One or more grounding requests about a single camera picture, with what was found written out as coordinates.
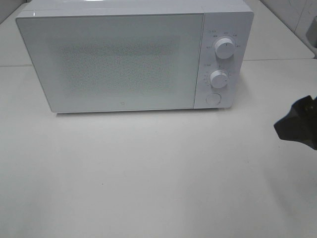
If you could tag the round white door-release button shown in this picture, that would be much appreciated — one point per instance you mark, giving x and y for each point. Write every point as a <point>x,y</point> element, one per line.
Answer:
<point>213,99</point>

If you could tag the white microwave door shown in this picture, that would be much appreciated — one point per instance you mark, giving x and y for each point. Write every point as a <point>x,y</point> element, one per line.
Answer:
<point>115,63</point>

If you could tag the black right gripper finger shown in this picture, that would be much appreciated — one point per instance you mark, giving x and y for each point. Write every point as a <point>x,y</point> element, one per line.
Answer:
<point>300,124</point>

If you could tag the white microwave knob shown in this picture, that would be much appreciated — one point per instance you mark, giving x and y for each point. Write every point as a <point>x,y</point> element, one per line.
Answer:
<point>224,48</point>
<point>218,79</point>

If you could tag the white microwave oven body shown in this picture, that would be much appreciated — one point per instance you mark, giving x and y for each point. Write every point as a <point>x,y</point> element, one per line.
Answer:
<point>222,18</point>

